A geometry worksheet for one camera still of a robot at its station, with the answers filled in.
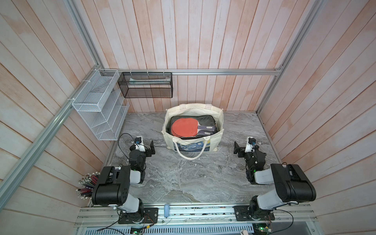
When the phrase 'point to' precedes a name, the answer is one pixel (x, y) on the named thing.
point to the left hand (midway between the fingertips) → (146, 142)
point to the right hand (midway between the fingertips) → (243, 140)
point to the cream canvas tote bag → (193, 149)
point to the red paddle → (190, 127)
